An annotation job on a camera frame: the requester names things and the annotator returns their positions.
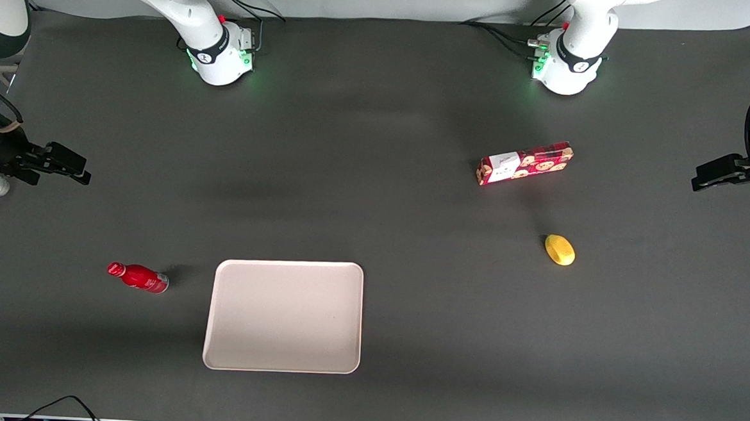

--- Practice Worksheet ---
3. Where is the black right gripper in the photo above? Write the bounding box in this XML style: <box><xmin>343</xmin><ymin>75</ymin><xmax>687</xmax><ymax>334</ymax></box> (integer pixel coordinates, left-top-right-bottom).
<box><xmin>0</xmin><ymin>113</ymin><xmax>96</xmax><ymax>188</ymax></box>

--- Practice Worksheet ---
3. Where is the red coke bottle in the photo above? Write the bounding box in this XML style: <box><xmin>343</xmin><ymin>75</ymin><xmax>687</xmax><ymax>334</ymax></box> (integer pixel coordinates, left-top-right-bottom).
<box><xmin>106</xmin><ymin>261</ymin><xmax>171</xmax><ymax>295</ymax></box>

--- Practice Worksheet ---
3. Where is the beige rectangular tray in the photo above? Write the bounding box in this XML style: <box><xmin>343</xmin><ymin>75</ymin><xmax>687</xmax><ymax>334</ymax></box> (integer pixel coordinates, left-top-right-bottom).
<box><xmin>202</xmin><ymin>254</ymin><xmax>367</xmax><ymax>378</ymax></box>

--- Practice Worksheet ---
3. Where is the yellow lemon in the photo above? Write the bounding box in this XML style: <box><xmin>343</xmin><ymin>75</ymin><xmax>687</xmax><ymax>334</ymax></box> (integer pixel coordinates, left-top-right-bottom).
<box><xmin>543</xmin><ymin>233</ymin><xmax>577</xmax><ymax>267</ymax></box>

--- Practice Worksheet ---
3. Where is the red cookie box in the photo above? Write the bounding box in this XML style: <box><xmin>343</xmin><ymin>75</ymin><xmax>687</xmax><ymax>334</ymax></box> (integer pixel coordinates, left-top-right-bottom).
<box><xmin>475</xmin><ymin>136</ymin><xmax>576</xmax><ymax>192</ymax></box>

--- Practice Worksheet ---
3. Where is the black table edge cable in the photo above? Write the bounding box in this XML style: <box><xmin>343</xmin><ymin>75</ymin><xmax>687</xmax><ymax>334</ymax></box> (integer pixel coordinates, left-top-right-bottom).
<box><xmin>16</xmin><ymin>392</ymin><xmax>104</xmax><ymax>421</ymax></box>

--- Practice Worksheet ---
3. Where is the black right arm base cable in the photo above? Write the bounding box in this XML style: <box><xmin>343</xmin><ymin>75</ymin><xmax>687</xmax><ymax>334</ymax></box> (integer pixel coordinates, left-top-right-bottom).
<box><xmin>215</xmin><ymin>0</ymin><xmax>288</xmax><ymax>56</ymax></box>

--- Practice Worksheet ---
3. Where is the black arm base cable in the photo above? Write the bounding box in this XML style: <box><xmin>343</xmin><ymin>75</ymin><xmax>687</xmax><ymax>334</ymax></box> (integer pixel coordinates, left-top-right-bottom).
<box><xmin>215</xmin><ymin>0</ymin><xmax>288</xmax><ymax>56</ymax></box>
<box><xmin>458</xmin><ymin>0</ymin><xmax>574</xmax><ymax>63</ymax></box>

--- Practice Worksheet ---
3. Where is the black left arm base cable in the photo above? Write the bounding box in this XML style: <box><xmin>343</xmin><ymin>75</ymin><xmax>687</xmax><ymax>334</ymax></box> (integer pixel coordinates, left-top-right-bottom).
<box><xmin>458</xmin><ymin>0</ymin><xmax>574</xmax><ymax>63</ymax></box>

